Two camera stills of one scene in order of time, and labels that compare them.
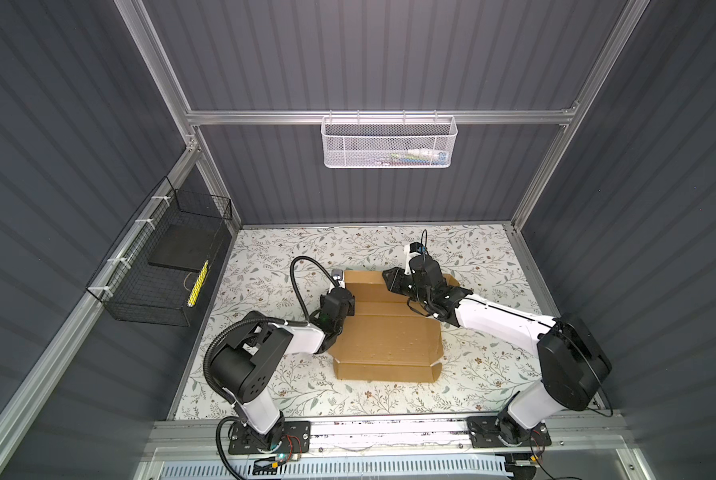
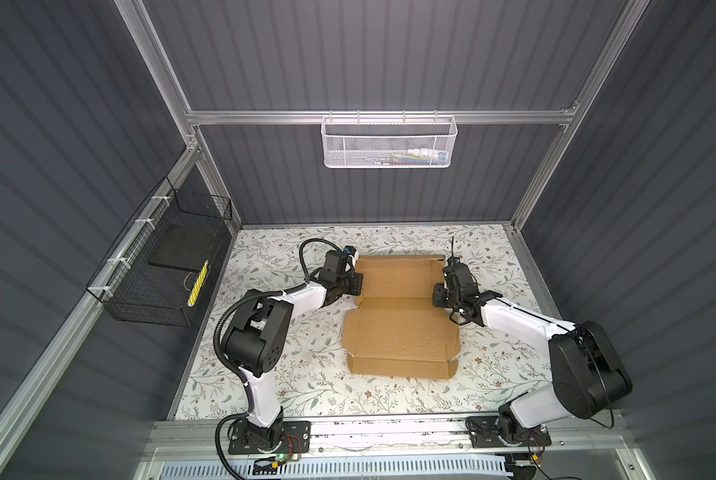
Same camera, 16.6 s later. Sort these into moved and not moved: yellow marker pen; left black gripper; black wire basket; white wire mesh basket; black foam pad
Moved: left black gripper
Not moved: black wire basket; white wire mesh basket; yellow marker pen; black foam pad
